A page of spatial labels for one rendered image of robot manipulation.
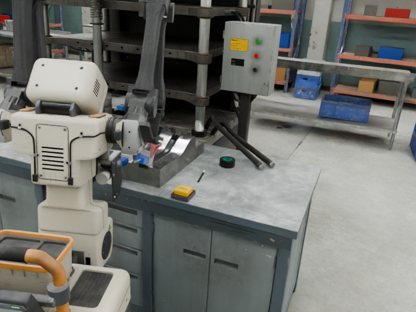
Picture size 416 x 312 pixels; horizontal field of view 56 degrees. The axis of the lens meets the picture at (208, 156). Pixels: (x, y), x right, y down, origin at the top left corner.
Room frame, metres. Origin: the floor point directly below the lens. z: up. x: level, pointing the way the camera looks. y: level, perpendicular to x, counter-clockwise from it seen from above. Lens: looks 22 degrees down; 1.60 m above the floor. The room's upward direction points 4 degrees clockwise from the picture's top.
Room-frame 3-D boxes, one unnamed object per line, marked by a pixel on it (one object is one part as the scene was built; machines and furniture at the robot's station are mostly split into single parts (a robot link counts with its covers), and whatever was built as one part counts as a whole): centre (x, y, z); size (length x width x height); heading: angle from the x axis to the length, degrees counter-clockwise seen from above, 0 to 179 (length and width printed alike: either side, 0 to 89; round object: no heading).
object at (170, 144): (1.83, 0.25, 0.92); 0.35 x 0.16 x 0.09; 159
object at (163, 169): (1.84, 0.24, 0.87); 0.50 x 0.26 x 0.14; 159
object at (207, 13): (2.87, 0.46, 1.45); 1.29 x 0.82 x 0.19; 69
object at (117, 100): (2.78, 0.46, 0.87); 0.50 x 0.27 x 0.17; 159
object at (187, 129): (2.88, 0.48, 0.76); 1.30 x 0.84 x 0.07; 69
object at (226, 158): (1.86, -0.10, 0.82); 0.08 x 0.08 x 0.04
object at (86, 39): (2.87, 0.46, 1.20); 1.29 x 0.83 x 0.19; 69
